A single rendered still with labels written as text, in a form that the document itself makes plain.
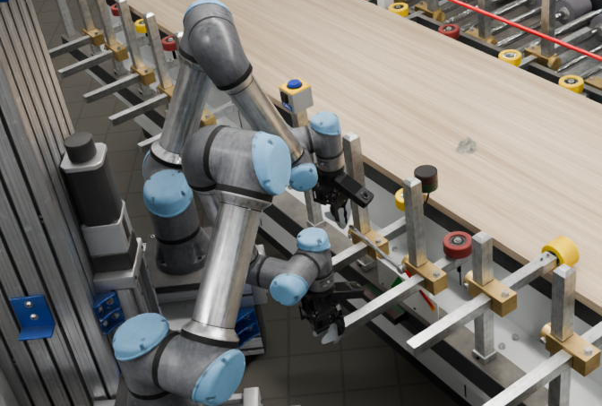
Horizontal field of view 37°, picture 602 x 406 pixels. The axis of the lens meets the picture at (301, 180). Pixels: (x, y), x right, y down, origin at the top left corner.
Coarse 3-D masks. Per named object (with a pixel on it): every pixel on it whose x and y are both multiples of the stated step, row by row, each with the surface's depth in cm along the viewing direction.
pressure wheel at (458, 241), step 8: (456, 232) 247; (464, 232) 246; (448, 240) 244; (456, 240) 244; (464, 240) 244; (448, 248) 242; (456, 248) 241; (464, 248) 241; (456, 256) 243; (464, 256) 243
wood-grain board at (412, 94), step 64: (128, 0) 412; (192, 0) 402; (256, 0) 392; (320, 0) 384; (256, 64) 344; (320, 64) 337; (384, 64) 331; (448, 64) 324; (384, 128) 295; (448, 128) 290; (512, 128) 285; (576, 128) 281; (448, 192) 263; (512, 192) 259; (576, 192) 255; (512, 256) 240
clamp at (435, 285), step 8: (408, 264) 244; (424, 264) 243; (432, 264) 243; (408, 272) 246; (416, 272) 243; (424, 272) 241; (432, 272) 240; (440, 272) 240; (432, 280) 238; (440, 280) 239; (424, 288) 243; (432, 288) 239; (440, 288) 240
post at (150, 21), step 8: (144, 16) 336; (152, 16) 336; (152, 24) 337; (152, 32) 339; (152, 40) 340; (160, 40) 342; (152, 48) 344; (160, 48) 344; (160, 56) 345; (160, 64) 346; (160, 72) 348; (168, 72) 350; (160, 80) 351; (168, 80) 351; (168, 104) 356
